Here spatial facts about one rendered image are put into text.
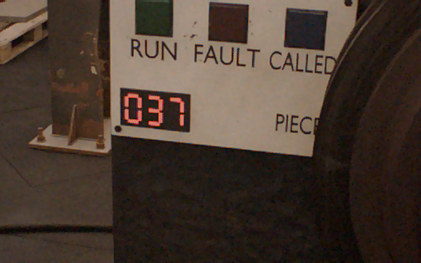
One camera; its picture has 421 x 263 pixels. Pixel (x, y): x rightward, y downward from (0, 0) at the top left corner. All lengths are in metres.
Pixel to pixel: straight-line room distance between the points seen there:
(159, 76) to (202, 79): 0.05
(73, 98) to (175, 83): 2.80
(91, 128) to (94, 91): 0.19
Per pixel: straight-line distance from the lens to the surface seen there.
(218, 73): 0.81
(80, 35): 3.52
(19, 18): 5.53
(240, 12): 0.79
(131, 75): 0.84
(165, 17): 0.81
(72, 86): 3.60
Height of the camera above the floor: 1.38
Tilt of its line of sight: 21 degrees down
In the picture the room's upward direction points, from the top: 2 degrees clockwise
